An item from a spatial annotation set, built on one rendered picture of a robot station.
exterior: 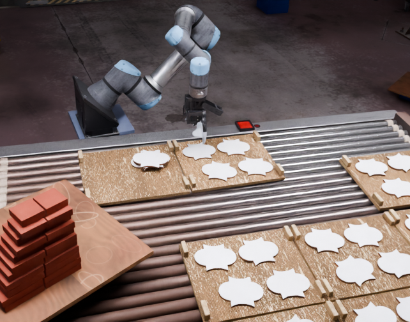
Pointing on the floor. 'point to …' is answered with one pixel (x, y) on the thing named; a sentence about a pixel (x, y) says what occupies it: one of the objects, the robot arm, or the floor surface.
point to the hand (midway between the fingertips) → (200, 135)
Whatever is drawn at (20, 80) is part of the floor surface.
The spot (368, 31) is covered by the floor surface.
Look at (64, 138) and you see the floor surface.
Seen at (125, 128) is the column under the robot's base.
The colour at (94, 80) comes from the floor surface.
